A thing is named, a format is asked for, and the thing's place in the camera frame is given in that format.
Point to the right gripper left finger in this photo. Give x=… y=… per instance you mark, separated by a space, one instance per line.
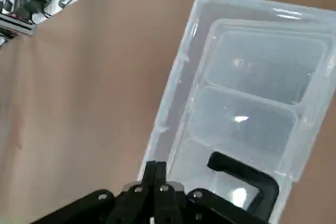
x=131 y=208

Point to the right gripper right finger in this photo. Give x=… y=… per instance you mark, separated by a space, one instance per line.
x=168 y=205

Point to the clear plastic storage box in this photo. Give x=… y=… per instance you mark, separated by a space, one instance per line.
x=236 y=64

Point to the aluminium frame beam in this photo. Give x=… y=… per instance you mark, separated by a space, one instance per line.
x=15 y=24

